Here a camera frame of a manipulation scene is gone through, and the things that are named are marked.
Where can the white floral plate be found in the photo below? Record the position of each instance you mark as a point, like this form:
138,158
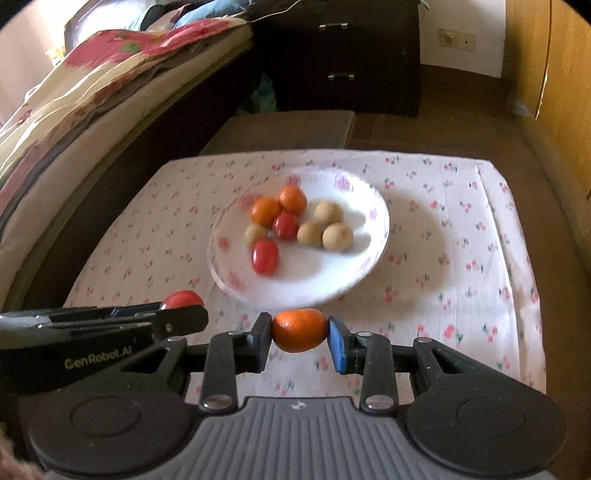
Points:
314,281

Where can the wooden wardrobe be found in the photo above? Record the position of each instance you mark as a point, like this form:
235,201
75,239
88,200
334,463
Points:
554,92

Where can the dark wooden nightstand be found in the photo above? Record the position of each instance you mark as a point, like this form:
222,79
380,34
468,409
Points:
383,60

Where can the red cherry tomato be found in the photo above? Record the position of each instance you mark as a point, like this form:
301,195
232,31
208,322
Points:
182,299
264,257
285,226

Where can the tan potato top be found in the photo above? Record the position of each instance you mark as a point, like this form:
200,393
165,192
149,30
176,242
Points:
328,213

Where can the floral blanket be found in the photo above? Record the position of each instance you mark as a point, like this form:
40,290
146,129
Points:
78,83

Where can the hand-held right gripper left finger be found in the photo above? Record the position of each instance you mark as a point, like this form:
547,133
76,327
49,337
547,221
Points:
261,344

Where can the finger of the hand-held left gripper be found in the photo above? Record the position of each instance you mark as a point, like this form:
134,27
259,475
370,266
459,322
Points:
134,310
184,319

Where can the tan longan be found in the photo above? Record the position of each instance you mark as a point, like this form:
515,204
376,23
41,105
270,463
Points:
255,233
310,234
338,237

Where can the wall socket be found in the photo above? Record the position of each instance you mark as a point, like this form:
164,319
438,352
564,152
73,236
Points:
457,40

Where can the orange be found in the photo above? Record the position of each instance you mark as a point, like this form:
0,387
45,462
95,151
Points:
300,330
293,199
266,210

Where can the floral tablecloth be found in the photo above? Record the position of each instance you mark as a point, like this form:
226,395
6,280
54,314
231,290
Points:
461,277

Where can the brown ottoman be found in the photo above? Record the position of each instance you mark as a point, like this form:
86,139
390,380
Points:
277,131

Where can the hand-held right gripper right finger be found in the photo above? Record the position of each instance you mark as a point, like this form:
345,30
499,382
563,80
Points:
339,345

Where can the green bag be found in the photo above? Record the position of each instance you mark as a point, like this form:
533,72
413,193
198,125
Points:
268,92

